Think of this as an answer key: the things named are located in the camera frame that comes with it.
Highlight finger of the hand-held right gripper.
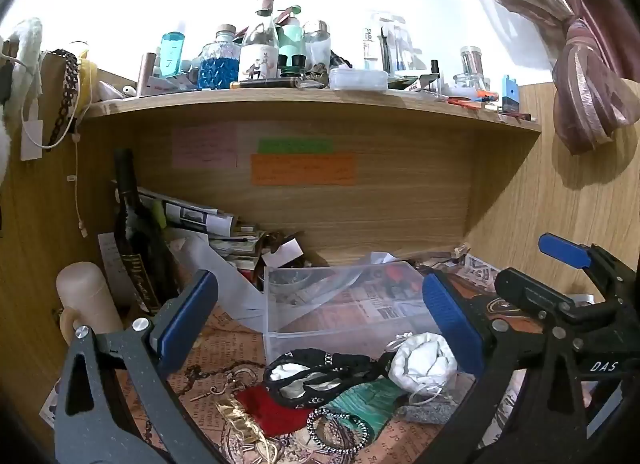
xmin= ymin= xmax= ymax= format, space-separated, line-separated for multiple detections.
xmin=538 ymin=233 xmax=613 ymax=269
xmin=495 ymin=268 xmax=576 ymax=323

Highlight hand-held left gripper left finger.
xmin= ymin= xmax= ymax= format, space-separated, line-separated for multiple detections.
xmin=54 ymin=270 xmax=221 ymax=464

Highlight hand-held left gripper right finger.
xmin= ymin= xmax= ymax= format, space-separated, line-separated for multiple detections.
xmin=415 ymin=273 xmax=589 ymax=464

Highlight white cloth pouch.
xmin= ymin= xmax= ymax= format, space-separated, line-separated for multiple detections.
xmin=389 ymin=333 xmax=459 ymax=396

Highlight newspaper print table mat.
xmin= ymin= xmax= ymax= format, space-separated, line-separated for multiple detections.
xmin=42 ymin=254 xmax=506 ymax=464

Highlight stack of small books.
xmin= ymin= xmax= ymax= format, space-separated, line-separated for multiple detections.
xmin=209 ymin=225 xmax=267 ymax=289

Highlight grey felt piece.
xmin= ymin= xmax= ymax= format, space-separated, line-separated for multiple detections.
xmin=397 ymin=400 xmax=452 ymax=425

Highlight dark wine bottle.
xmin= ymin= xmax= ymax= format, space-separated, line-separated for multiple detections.
xmin=112 ymin=149 xmax=177 ymax=315

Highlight beige ceramic mug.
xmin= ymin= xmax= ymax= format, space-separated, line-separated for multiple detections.
xmin=56 ymin=262 xmax=124 ymax=347

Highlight rolled magazines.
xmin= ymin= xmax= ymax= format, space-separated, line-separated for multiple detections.
xmin=137 ymin=187 xmax=239 ymax=241

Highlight clear plastic storage box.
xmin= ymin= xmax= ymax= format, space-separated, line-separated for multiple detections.
xmin=263 ymin=261 xmax=453 ymax=370

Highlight gold ribbon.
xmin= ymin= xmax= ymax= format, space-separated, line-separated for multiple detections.
xmin=215 ymin=400 xmax=279 ymax=464

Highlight white note card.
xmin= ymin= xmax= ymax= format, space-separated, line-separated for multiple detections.
xmin=262 ymin=239 xmax=304 ymax=267

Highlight green cloth pouch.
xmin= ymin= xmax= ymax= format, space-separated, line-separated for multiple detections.
xmin=324 ymin=378 xmax=407 ymax=446

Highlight red cloth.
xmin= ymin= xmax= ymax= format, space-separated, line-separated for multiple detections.
xmin=235 ymin=386 xmax=317 ymax=438

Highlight black lace headband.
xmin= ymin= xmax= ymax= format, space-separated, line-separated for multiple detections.
xmin=263 ymin=348 xmax=402 ymax=411

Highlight blue small box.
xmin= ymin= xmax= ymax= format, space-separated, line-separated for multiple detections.
xmin=501 ymin=74 xmax=521 ymax=113

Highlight pink sticky note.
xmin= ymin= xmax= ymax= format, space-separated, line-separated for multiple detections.
xmin=171 ymin=124 xmax=239 ymax=169

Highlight orange sticky note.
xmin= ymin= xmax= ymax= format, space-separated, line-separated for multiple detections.
xmin=250 ymin=154 xmax=357 ymax=187

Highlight green sticky note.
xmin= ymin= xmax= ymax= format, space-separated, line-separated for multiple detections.
xmin=257 ymin=138 xmax=334 ymax=155

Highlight glass jar with lid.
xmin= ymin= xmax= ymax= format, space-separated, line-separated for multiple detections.
xmin=452 ymin=46 xmax=489 ymax=95

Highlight pink curtain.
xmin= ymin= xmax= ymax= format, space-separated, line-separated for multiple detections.
xmin=449 ymin=0 xmax=640 ymax=155

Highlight white paper tag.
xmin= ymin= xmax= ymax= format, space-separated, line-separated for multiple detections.
xmin=20 ymin=108 xmax=44 ymax=163

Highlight wooden shelf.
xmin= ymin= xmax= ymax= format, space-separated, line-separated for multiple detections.
xmin=81 ymin=86 xmax=544 ymax=133

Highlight rose gold tube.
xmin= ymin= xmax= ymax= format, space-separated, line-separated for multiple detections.
xmin=137 ymin=52 xmax=157 ymax=97

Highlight blue liquid glass bottle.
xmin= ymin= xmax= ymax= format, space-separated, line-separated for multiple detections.
xmin=198 ymin=24 xmax=242 ymax=91

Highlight black lace ribbon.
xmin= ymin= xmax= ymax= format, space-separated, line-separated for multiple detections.
xmin=42 ymin=48 xmax=81 ymax=145

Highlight clear lidded plastic container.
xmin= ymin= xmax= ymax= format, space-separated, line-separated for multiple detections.
xmin=328 ymin=67 xmax=389 ymax=92

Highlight cyan plastic cup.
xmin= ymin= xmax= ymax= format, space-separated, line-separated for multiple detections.
xmin=160 ymin=32 xmax=187 ymax=78

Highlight white label glass bottle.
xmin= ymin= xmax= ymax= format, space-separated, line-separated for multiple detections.
xmin=238 ymin=0 xmax=280 ymax=83

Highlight clear tool packaging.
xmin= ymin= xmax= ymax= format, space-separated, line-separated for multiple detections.
xmin=363 ymin=10 xmax=417 ymax=76

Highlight mint green bottle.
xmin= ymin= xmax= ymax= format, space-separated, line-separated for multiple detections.
xmin=277 ymin=6 xmax=307 ymax=77

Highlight clear glass jar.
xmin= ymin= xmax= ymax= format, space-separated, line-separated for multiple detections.
xmin=302 ymin=20 xmax=332 ymax=70

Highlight white plush toy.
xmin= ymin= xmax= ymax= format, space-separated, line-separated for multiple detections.
xmin=0 ymin=17 xmax=44 ymax=181

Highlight bronze chain with key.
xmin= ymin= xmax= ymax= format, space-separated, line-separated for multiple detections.
xmin=184 ymin=361 xmax=253 ymax=401

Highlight white cable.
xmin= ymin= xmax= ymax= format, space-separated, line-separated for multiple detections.
xmin=64 ymin=108 xmax=89 ymax=241

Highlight black white beaded bracelet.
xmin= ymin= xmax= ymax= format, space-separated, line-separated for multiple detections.
xmin=306 ymin=407 xmax=372 ymax=456

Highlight orange handled scissors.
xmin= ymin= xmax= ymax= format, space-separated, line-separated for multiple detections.
xmin=446 ymin=90 xmax=501 ymax=108

